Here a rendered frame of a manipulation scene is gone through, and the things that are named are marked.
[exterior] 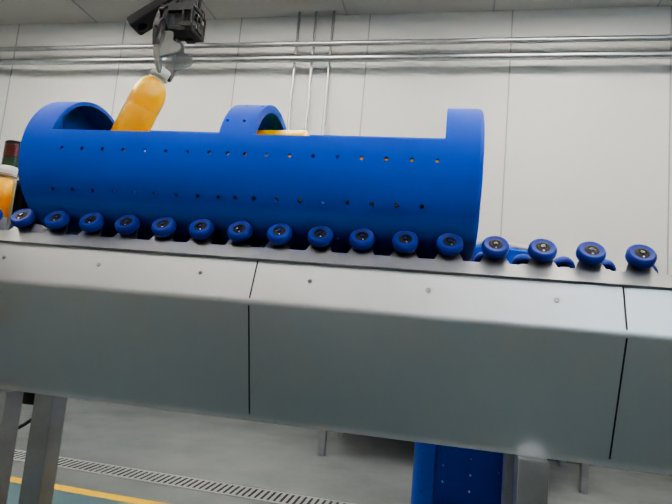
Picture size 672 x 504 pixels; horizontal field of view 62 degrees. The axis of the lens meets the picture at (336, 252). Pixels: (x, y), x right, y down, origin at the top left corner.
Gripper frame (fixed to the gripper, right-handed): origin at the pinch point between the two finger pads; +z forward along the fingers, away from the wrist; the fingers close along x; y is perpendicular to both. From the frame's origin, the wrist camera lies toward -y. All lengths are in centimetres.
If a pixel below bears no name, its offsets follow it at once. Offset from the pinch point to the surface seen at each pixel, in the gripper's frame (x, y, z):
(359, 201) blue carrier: -13, 48, 30
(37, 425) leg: 5, -20, 78
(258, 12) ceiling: 320, -105, -211
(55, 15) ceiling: 320, -303, -212
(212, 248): -11.7, 21.5, 39.6
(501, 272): -12, 72, 41
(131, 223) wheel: -11.6, 4.9, 35.9
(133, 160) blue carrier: -14.7, 5.4, 24.6
